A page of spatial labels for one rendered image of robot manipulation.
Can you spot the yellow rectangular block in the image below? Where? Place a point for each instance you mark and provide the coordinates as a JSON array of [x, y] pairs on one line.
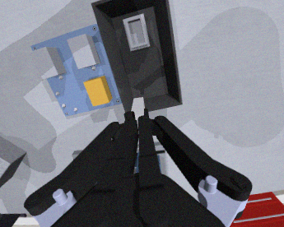
[[98, 90]]

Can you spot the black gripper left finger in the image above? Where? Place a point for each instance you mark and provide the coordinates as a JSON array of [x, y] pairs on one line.
[[51, 201]]

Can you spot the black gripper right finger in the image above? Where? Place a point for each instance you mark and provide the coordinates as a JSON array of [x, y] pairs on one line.
[[222, 190]]

